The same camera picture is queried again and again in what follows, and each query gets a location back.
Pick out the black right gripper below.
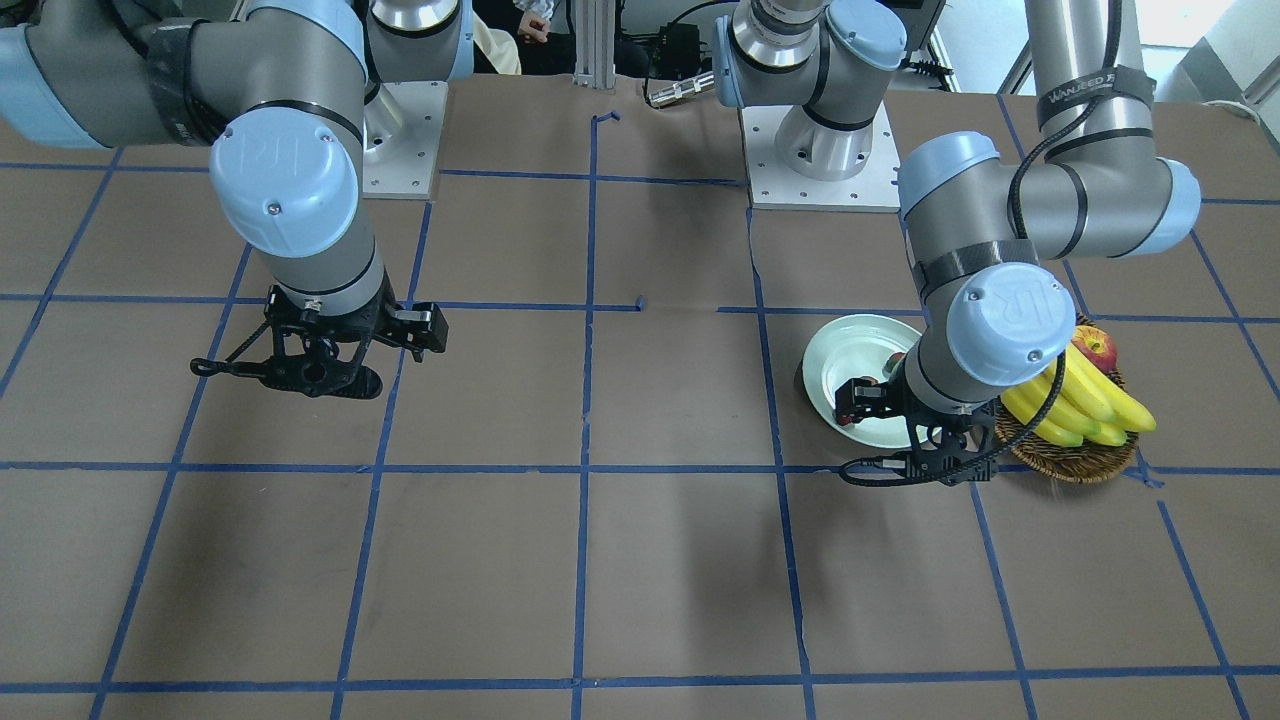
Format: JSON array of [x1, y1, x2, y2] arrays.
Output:
[[265, 281, 448, 363]]

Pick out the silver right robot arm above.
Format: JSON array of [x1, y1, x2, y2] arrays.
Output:
[[3, 1, 474, 355]]

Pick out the red yellow apple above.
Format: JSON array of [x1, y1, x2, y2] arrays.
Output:
[[1071, 324, 1117, 374]]

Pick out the person in black jacket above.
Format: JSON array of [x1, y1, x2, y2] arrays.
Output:
[[472, 1, 557, 76]]

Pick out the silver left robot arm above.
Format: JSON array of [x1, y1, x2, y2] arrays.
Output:
[[712, 1, 1202, 427]]

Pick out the yellow banana bunch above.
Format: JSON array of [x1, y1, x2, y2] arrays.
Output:
[[1000, 345, 1157, 448]]

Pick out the light green plate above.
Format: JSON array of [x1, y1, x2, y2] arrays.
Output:
[[801, 314, 922, 450]]

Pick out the wicker fruit basket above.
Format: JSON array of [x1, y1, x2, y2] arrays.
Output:
[[989, 315, 1140, 486]]

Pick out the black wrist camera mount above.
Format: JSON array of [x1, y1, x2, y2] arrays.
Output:
[[189, 323, 384, 400]]

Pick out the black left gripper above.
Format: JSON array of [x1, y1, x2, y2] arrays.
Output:
[[835, 359, 991, 441]]

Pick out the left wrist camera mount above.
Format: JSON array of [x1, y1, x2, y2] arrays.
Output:
[[837, 413, 998, 488]]

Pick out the aluminium frame post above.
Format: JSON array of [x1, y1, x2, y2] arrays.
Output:
[[570, 0, 617, 94]]

